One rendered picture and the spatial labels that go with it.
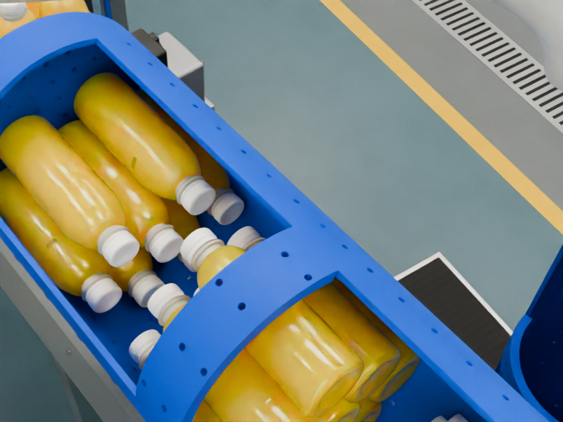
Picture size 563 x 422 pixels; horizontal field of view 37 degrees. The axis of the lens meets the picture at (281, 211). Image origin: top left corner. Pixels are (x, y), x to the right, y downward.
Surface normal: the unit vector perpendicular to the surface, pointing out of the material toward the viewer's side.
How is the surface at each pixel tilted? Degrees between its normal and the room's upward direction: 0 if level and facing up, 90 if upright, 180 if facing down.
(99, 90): 18
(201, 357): 40
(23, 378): 0
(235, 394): 35
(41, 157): 13
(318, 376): 23
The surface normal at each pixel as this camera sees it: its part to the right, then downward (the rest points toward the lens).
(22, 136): -0.12, -0.48
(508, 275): 0.04, -0.61
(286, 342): -0.35, -0.27
